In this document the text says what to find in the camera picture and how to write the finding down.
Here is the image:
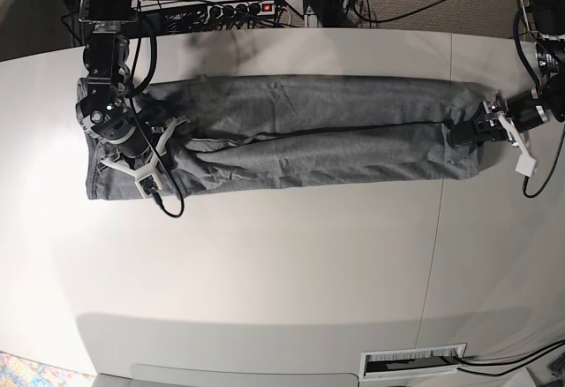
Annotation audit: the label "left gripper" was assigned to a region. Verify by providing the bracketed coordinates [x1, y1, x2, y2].
[448, 102, 514, 147]

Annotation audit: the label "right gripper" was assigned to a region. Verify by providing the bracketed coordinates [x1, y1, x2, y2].
[117, 121, 193, 170]

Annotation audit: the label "grey T-shirt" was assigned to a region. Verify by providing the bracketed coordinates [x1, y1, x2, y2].
[75, 73, 491, 202]

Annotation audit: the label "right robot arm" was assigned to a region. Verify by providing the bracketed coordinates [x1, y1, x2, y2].
[76, 0, 180, 170]

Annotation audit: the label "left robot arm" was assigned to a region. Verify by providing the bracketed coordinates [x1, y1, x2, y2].
[448, 0, 564, 146]

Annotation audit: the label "white power strip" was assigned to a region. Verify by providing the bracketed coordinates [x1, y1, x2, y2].
[207, 2, 276, 20]

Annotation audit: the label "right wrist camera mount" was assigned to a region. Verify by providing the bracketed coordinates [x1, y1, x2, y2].
[101, 117, 187, 206]

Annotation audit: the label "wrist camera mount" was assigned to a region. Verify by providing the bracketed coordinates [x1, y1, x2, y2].
[484, 90, 537, 177]
[101, 117, 187, 206]

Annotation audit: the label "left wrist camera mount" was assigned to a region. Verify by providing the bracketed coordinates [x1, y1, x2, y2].
[484, 90, 537, 177]

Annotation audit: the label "white cable grommet tray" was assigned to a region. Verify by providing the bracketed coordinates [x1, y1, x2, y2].
[359, 343, 467, 382]

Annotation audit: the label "black cables at table edge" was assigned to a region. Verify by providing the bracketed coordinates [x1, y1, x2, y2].
[456, 338, 565, 377]

